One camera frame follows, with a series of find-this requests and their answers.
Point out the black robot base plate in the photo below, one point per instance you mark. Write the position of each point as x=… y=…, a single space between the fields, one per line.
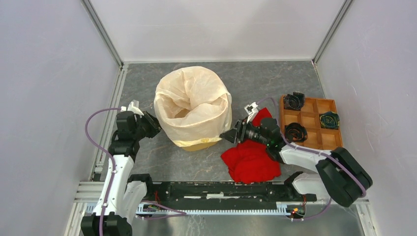
x=225 y=195

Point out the aluminium frame rail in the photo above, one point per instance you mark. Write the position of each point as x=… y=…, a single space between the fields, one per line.
x=151 y=208

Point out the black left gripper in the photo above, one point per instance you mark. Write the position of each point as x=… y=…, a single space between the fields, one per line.
x=152 y=121

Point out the blue yellow rolled sock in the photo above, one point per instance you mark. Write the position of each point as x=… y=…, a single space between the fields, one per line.
x=329 y=120

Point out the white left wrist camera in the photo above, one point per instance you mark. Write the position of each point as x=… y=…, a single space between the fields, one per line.
x=134 y=107

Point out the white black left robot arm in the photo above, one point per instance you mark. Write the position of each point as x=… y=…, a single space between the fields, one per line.
x=120 y=169

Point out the red cloth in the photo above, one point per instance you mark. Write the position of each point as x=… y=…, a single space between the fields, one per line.
x=248 y=163

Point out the dark rolled sock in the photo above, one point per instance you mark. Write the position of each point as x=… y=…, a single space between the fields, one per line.
x=295 y=132

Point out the yellow plastic trash bin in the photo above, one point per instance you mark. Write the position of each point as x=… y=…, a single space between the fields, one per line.
x=200 y=146

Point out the black rolled sock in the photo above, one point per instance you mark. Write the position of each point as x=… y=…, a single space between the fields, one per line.
x=294 y=101

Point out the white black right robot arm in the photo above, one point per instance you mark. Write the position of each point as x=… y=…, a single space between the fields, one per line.
x=343 y=178

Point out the translucent white trash bag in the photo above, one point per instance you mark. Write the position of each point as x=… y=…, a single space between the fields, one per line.
x=193 y=106

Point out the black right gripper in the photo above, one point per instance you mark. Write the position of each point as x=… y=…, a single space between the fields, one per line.
x=239 y=132

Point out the orange compartment tray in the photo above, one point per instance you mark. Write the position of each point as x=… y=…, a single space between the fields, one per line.
x=309 y=118

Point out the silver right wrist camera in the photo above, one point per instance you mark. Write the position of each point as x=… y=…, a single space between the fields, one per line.
x=252 y=110

